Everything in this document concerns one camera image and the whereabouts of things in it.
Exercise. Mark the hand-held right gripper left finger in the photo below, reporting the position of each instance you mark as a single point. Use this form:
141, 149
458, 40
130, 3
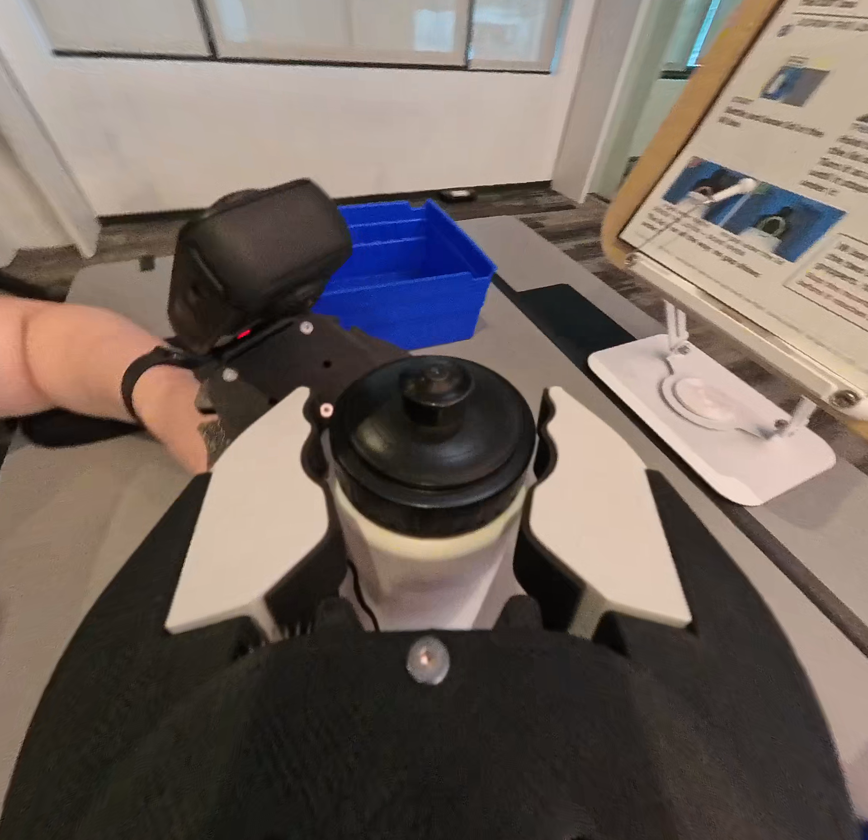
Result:
258, 528

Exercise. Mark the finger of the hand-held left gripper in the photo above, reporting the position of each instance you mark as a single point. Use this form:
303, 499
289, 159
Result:
359, 609

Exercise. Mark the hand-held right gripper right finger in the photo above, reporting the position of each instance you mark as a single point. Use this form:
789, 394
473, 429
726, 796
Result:
603, 528

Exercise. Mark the white plastic bottle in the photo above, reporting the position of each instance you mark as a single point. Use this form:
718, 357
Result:
434, 575

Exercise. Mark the blue plastic bin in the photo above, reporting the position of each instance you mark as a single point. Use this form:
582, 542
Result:
420, 311

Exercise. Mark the black bottle lid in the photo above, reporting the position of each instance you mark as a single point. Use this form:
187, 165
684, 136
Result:
434, 440

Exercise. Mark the person's left forearm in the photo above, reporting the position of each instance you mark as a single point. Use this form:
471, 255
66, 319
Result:
68, 358

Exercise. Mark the person's left hand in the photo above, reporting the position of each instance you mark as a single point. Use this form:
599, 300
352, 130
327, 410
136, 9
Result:
176, 413

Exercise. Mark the black wristband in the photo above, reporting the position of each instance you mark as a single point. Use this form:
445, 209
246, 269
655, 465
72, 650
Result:
129, 385

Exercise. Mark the black rectangular pad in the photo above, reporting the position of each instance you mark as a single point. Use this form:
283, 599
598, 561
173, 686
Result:
569, 324

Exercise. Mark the small black floor box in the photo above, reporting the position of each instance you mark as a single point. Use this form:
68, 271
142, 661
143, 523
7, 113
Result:
457, 194

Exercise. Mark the framed glass window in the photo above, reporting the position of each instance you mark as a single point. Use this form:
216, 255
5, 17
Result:
305, 6

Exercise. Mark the printed instruction sheet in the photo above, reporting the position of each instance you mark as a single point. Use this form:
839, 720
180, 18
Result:
780, 141

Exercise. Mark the wooden display board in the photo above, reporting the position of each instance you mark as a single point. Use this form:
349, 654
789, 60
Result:
678, 107

